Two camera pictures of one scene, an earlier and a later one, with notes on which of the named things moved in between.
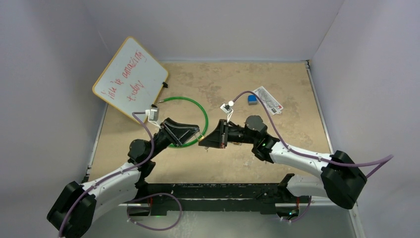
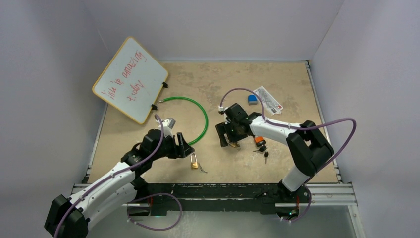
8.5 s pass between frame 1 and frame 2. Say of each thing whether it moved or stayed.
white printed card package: stayed
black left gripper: moved
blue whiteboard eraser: stayed
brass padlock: moved
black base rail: stayed
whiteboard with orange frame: stayed
